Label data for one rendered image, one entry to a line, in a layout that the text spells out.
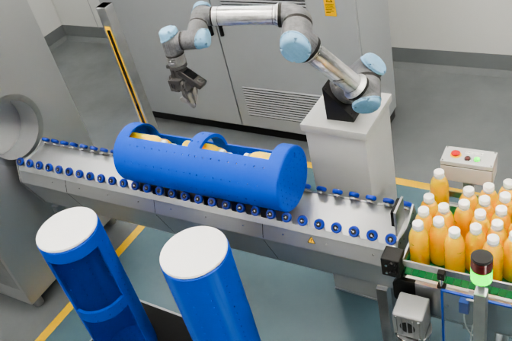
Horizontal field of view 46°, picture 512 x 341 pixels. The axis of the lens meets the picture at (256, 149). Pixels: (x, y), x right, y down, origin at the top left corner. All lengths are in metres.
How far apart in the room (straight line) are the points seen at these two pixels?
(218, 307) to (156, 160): 0.72
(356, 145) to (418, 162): 1.60
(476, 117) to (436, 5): 0.97
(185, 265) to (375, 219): 0.79
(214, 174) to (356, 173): 0.67
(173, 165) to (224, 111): 2.14
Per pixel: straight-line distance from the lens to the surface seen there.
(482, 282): 1.96
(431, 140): 4.43
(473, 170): 2.50
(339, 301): 3.44
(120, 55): 3.11
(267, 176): 2.41
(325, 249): 2.52
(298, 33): 2.23
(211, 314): 2.48
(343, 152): 2.73
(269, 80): 4.33
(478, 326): 2.15
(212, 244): 2.41
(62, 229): 2.80
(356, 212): 2.55
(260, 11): 2.37
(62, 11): 7.55
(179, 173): 2.65
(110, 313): 2.98
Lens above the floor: 2.68
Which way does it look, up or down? 36 degrees down
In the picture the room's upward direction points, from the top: 15 degrees counter-clockwise
